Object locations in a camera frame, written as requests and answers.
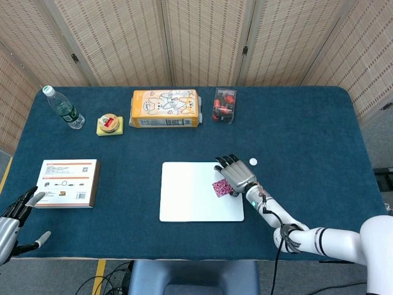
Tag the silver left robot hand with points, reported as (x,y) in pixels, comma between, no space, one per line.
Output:
(7,229)

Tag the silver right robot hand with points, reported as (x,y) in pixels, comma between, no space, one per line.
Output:
(239,175)

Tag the small white round object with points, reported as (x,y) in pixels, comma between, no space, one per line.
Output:
(253,161)

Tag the pink patterned square packet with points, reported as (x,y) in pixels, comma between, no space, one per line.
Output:
(221,188)

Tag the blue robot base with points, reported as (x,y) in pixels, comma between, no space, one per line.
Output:
(193,276)

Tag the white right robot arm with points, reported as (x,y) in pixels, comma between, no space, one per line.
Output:
(337,242)

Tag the white rectangular board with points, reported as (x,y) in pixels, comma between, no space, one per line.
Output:
(190,196)

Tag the dark blue tablecloth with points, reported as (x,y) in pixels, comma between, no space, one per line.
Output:
(291,129)

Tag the clear box of red-black items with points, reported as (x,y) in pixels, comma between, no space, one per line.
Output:
(224,106)

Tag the white and orange box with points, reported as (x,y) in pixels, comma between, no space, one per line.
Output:
(67,181)

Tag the orange cartoon tissue pack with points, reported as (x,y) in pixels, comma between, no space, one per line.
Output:
(165,107)

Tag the clear green-label water bottle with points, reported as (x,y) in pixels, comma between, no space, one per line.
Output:
(66,110)

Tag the woven bamboo folding screen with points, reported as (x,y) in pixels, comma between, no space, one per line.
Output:
(199,40)

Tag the round tin with red label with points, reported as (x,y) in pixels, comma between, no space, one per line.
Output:
(108,123)

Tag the black equipment with labels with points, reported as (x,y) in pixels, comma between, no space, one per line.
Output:
(383,178)

